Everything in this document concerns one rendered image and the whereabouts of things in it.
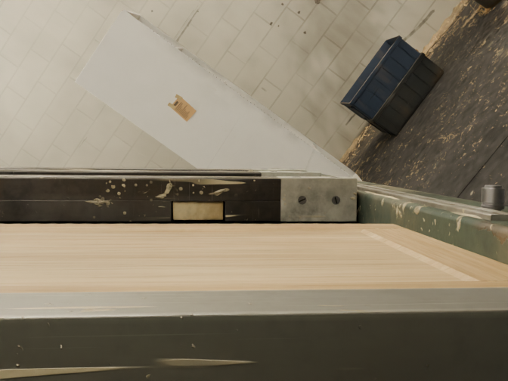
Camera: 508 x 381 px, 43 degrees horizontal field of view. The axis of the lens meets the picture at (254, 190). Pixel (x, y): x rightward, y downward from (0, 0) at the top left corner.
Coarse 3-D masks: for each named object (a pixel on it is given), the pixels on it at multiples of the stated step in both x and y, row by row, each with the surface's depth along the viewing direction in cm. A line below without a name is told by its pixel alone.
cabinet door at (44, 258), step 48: (0, 240) 68; (48, 240) 69; (96, 240) 69; (144, 240) 70; (192, 240) 70; (240, 240) 70; (288, 240) 71; (336, 240) 71; (384, 240) 71; (432, 240) 70; (0, 288) 44; (48, 288) 44; (96, 288) 44; (144, 288) 44; (192, 288) 44; (240, 288) 45; (288, 288) 45; (336, 288) 45; (384, 288) 45
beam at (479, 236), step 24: (360, 192) 105; (408, 192) 105; (360, 216) 103; (384, 216) 90; (408, 216) 81; (432, 216) 73; (456, 216) 67; (456, 240) 66; (480, 240) 61; (504, 240) 56
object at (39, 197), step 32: (0, 192) 98; (32, 192) 98; (64, 192) 99; (96, 192) 99; (128, 192) 100; (160, 192) 100; (192, 192) 101; (224, 192) 101; (256, 192) 102; (288, 192) 102; (320, 192) 103; (352, 192) 103
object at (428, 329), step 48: (432, 288) 35; (480, 288) 36; (0, 336) 28; (48, 336) 29; (96, 336) 29; (144, 336) 29; (192, 336) 29; (240, 336) 30; (288, 336) 30; (336, 336) 30; (384, 336) 30; (432, 336) 30; (480, 336) 31
